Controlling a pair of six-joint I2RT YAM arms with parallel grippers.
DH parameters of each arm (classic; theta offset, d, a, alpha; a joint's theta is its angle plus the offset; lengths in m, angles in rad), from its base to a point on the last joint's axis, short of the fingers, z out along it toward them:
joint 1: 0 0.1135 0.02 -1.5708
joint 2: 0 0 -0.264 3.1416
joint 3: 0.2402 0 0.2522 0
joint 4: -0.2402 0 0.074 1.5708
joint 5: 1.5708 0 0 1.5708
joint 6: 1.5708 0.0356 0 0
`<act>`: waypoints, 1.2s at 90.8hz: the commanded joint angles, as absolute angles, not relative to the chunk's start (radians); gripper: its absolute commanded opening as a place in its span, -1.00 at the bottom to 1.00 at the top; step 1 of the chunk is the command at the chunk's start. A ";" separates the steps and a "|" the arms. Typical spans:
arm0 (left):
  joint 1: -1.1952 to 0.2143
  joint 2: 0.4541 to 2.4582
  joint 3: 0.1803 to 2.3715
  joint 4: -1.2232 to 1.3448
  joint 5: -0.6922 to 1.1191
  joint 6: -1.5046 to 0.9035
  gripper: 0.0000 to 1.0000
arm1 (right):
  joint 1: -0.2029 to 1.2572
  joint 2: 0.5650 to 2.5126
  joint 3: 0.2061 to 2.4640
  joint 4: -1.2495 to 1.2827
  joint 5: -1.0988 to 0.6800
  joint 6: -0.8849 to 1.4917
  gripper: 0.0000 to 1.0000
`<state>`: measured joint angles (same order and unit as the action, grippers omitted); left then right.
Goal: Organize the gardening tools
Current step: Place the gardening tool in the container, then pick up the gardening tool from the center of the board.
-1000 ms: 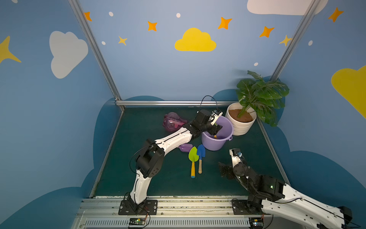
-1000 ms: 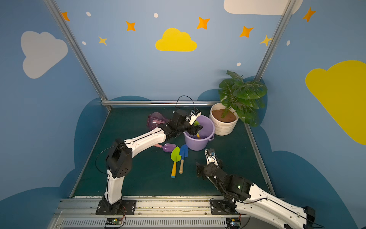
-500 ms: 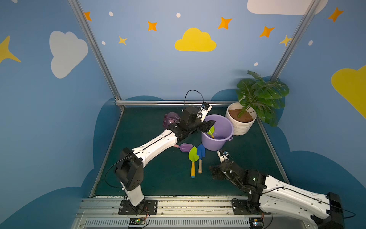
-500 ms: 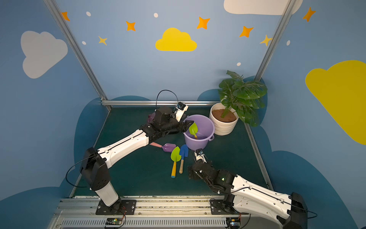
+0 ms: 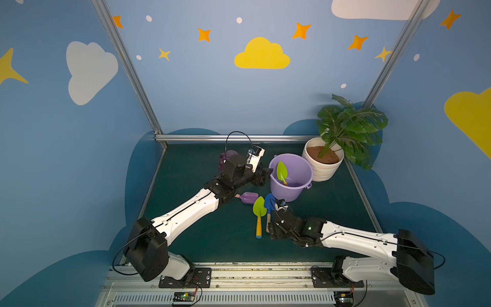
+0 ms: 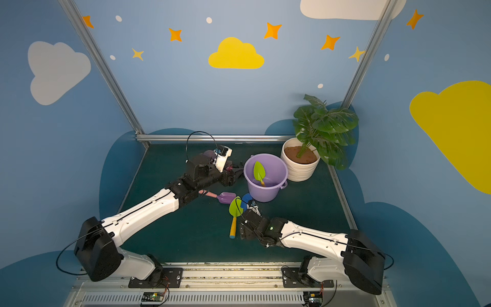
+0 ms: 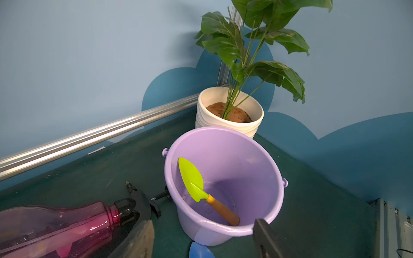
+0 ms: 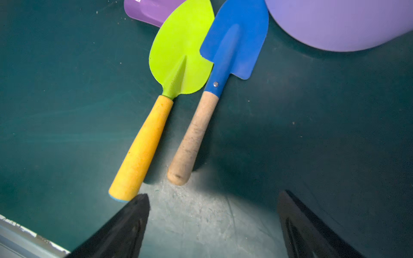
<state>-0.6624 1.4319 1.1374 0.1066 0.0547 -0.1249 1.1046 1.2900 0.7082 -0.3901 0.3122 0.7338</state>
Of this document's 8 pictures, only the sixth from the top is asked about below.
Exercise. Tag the pink transparent spray bottle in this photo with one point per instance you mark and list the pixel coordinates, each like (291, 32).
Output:
(210, 154)

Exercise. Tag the right aluminium frame post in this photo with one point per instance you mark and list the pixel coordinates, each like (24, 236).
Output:
(388, 13)

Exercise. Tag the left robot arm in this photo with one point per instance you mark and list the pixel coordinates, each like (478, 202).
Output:
(99, 247)

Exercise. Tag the aluminium frame post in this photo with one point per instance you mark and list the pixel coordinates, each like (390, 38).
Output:
(388, 13)
(72, 12)

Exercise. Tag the left aluminium frame post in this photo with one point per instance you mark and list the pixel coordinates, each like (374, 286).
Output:
(72, 12)

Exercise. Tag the purple plastic bucket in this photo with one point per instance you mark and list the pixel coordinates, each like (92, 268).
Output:
(275, 179)

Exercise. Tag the white ribbed plant pot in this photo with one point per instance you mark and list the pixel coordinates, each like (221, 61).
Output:
(300, 161)

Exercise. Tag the left small circuit board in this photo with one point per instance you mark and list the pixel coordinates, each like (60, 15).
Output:
(153, 298)

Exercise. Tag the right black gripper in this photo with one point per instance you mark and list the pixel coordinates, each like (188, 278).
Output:
(248, 224)

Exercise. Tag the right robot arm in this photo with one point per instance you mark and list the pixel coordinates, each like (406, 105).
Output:
(347, 257)

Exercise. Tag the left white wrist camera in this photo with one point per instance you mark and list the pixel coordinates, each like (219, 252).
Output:
(222, 154)

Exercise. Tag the small circuit board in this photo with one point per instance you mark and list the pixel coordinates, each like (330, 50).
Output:
(153, 298)
(312, 299)

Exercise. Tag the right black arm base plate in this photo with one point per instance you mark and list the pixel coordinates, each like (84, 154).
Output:
(294, 278)

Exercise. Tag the back horizontal aluminium bar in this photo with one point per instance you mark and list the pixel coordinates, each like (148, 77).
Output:
(207, 138)

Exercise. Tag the green trowel yellow handle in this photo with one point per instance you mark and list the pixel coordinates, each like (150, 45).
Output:
(235, 211)
(259, 173)

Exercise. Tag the right small circuit board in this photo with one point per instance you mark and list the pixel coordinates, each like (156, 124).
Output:
(312, 299)

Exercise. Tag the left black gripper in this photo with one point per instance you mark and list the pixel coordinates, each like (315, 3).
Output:
(232, 175)

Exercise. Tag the purple scoop pink handle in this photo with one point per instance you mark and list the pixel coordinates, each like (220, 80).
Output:
(224, 197)

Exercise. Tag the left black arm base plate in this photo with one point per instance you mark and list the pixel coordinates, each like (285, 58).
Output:
(161, 278)

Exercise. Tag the green artificial monstera plant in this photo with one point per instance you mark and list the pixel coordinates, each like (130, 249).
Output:
(329, 131)

